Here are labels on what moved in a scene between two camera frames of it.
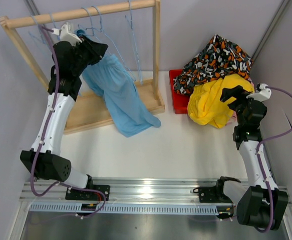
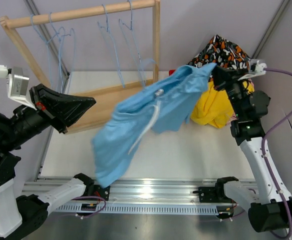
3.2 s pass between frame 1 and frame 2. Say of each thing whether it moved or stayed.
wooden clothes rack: stayed
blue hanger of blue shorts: moved
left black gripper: moved
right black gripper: moved
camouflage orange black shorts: stayed
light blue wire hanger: moved
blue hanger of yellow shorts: moved
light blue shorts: moved
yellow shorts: stayed
